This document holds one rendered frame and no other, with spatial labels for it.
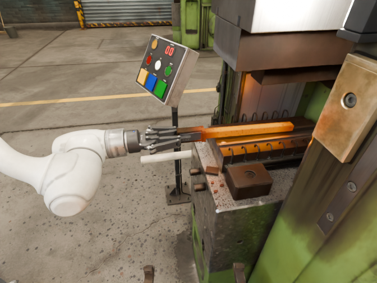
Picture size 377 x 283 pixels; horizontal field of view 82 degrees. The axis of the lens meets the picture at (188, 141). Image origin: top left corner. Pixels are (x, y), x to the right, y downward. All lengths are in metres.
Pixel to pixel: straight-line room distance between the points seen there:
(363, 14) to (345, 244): 0.42
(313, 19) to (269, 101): 0.50
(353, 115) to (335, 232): 0.26
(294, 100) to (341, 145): 0.61
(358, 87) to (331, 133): 0.09
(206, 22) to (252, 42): 4.93
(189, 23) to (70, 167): 5.17
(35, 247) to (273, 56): 1.80
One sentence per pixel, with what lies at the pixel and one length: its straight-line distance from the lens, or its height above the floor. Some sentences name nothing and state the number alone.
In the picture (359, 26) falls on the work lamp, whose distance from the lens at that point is 0.44.
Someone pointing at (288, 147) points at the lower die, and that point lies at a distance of 0.81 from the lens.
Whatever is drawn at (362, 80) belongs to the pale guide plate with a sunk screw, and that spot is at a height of 1.33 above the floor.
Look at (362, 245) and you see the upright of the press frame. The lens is 0.55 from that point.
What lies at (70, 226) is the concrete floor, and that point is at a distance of 1.90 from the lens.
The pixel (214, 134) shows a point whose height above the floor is 1.04.
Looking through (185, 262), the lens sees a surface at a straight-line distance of 1.58.
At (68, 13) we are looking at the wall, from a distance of 8.96.
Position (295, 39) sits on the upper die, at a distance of 0.61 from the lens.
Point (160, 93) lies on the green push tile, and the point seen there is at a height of 0.99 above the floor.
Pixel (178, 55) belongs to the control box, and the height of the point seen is 1.16.
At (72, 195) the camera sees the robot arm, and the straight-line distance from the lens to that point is 0.54.
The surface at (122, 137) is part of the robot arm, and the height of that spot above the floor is 1.07.
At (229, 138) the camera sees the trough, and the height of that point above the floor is 0.99.
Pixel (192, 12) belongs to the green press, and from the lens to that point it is 5.53.
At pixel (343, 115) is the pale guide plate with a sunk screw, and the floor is 1.26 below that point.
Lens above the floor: 1.46
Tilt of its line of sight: 38 degrees down
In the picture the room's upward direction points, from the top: straight up
